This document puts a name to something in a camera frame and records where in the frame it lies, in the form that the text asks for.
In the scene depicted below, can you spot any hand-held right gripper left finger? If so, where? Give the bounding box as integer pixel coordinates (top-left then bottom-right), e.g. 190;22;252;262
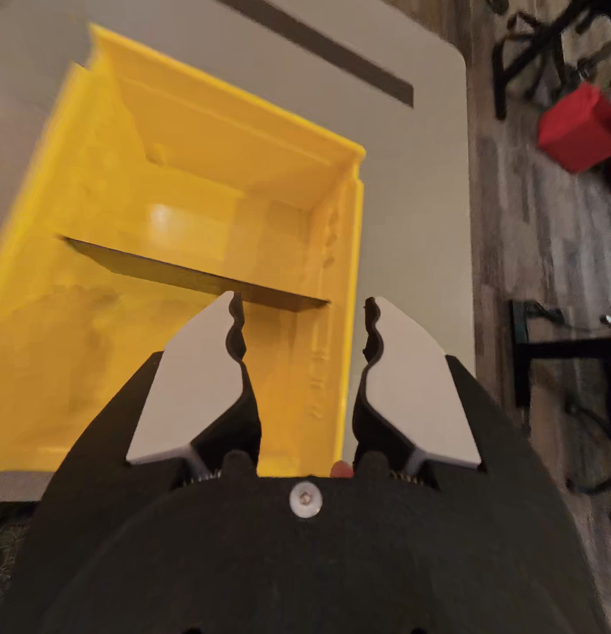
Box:
126;291;263;478

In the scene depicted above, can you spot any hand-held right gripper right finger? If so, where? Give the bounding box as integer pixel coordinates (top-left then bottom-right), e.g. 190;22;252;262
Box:
351;296;483;476

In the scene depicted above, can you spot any black metal stand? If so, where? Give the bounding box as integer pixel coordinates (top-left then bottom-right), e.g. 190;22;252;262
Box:
510;299;611;496

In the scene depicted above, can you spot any yellow plastic bin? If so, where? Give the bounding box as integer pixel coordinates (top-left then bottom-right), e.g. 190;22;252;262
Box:
0;22;367;477

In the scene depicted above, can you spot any red box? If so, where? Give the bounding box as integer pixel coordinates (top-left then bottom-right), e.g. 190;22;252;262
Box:
537;82;611;174

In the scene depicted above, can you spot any black chair base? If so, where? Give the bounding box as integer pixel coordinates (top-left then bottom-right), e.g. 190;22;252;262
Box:
491;0;611;121

